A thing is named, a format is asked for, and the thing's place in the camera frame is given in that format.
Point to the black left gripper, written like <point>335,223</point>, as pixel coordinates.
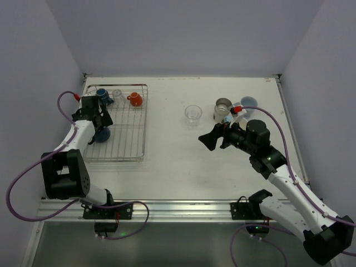
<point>103,119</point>

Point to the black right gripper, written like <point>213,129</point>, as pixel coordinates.
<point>225,136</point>

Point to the light blue cup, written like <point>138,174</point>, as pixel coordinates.
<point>228,119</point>

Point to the dark blue mug front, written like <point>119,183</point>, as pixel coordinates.
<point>102,135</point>

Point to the dark blue mug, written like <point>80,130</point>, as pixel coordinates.
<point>104,96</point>
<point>102,135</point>

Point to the clear plastic cup front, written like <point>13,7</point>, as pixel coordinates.
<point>193,114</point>

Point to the grey ceramic mug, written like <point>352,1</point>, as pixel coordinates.
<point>249,101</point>

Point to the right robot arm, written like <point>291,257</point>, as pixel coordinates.
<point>323,232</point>

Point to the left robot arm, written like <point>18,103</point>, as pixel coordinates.
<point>65,174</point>

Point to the dark blue mug rear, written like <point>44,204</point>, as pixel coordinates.
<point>104,96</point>

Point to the clear glass cup rear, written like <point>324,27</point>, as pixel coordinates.
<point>118,98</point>

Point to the orange ceramic cup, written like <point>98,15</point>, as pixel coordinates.
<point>135,99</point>

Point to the black right controller box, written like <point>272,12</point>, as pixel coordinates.
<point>260,230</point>

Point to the black controller box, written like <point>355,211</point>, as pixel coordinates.
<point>260,230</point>
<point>105,228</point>

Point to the black left controller box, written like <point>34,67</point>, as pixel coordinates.
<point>105,228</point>

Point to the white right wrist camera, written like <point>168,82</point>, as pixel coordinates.
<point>238,112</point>

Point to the metal wire dish rack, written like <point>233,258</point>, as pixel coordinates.
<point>128,132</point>

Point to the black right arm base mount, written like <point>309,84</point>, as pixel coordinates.
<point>251,207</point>

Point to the aluminium frame rail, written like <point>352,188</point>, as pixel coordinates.
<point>163,211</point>

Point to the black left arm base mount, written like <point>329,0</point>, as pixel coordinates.
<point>114,211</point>

